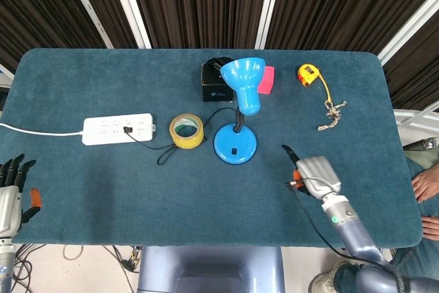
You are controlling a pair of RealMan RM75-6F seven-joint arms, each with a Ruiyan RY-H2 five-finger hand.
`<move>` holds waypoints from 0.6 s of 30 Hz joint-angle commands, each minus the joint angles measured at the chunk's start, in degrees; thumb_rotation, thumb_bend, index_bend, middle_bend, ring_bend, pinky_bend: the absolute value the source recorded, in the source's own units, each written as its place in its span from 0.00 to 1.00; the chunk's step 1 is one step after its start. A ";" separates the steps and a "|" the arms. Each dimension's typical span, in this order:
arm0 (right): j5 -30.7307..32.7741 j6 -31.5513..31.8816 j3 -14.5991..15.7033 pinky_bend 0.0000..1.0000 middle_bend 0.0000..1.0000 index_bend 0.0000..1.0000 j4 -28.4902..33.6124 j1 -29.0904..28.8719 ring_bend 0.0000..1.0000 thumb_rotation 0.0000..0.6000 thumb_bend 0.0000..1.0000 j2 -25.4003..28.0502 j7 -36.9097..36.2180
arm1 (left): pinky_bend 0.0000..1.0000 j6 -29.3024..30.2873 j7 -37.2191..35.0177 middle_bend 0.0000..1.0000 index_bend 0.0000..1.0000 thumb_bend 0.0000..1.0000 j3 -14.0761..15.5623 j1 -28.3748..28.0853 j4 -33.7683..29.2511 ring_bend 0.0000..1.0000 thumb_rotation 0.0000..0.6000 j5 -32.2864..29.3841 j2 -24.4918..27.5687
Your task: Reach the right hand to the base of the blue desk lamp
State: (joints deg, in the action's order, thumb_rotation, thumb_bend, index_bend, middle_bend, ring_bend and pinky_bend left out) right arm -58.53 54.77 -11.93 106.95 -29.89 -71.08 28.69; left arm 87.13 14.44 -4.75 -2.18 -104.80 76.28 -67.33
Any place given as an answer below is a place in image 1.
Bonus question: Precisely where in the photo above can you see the dark brown curtain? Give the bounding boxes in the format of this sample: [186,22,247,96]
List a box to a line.
[0,0,439,111]

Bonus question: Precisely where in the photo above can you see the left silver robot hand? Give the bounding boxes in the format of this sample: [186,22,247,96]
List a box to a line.
[0,154,43,239]

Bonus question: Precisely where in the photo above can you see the knotted beige rope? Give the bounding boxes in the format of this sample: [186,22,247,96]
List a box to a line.
[317,99,348,132]

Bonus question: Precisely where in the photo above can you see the bystander blue jeans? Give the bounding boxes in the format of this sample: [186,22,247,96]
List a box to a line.
[334,155,439,293]

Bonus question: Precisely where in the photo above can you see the white power strip cable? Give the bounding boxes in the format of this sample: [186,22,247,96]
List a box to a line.
[0,122,85,137]

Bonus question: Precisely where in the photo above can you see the white sneaker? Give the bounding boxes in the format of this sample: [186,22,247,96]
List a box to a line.
[308,260,348,293]

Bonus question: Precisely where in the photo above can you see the black cardboard box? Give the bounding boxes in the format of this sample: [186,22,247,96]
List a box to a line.
[200,57,237,103]

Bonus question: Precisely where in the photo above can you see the white power strip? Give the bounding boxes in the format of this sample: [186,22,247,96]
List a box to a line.
[82,113,156,146]

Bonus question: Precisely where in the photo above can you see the teal felt table mat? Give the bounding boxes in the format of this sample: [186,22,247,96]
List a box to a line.
[1,48,423,248]

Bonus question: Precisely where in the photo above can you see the white frame rails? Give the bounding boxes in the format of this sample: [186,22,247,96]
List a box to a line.
[393,100,439,133]

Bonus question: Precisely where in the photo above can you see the yellow packing tape roll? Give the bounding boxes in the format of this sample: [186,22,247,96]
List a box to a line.
[169,113,204,150]

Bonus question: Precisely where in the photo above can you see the pink foam block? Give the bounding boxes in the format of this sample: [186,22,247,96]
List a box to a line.
[257,65,276,95]

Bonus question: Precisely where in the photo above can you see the yellow tape measure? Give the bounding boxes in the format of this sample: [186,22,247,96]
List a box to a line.
[296,63,333,104]

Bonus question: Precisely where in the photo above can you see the black robot hand cable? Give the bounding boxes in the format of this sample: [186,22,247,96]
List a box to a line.
[284,178,405,280]

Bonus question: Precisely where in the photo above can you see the white frame post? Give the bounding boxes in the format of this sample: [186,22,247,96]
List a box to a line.
[254,0,286,50]
[60,0,115,49]
[377,0,439,65]
[106,0,152,49]

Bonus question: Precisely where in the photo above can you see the black floor cable bundle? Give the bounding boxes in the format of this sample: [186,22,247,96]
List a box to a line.
[10,244,143,293]

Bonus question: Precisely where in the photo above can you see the bystander hand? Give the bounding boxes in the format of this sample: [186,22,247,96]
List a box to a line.
[420,215,439,242]
[411,169,439,204]

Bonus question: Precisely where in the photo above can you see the blue-grey robot torso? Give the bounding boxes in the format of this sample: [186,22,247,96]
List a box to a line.
[137,246,285,293]

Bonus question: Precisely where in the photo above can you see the blue desk lamp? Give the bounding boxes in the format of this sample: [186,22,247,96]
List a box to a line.
[213,58,266,165]

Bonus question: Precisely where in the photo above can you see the black lamp power cord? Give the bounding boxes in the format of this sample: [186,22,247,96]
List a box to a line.
[122,106,241,166]

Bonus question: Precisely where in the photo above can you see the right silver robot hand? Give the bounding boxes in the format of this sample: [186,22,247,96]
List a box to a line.
[281,144,343,202]

